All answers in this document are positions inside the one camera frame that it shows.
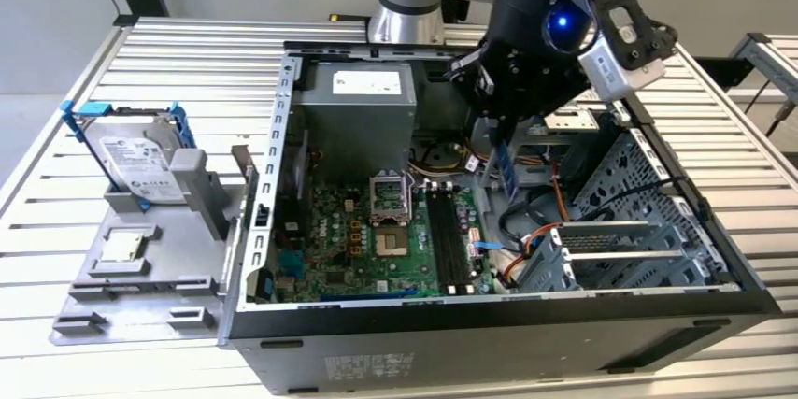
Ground black grey PC case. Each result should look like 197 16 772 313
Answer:
215 38 785 395

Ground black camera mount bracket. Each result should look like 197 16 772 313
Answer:
592 0 681 68

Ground hard disk in blue carrier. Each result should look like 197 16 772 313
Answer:
59 99 201 211

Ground grey parts rack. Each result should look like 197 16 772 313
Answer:
48 146 263 349

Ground green motherboard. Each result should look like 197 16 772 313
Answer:
274 178 501 302

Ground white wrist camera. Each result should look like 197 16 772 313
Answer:
577 38 669 102

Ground black case fan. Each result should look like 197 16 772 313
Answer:
274 136 314 250

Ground thin metal locking lever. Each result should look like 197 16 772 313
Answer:
406 168 421 227

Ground grey power supply unit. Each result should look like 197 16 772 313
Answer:
293 60 418 176

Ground silver CPU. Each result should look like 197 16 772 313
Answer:
99 228 151 263

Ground metal socket cover frame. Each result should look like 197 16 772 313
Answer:
369 173 414 225

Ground metal drive cage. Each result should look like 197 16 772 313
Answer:
517 108 748 295

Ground aluminium side table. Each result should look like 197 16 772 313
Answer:
726 32 798 106

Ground CPU socket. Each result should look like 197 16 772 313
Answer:
371 224 414 261

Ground green RAM stick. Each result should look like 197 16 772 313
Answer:
485 118 523 202

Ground yellow black white wire bundle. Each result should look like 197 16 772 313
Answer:
409 139 485 176

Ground red orange wires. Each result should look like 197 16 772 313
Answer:
546 155 573 225

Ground small grey wrist camera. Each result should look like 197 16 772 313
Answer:
608 6 638 43

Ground black RAM slot white clips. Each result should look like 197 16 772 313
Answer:
441 181 477 298
426 181 458 298

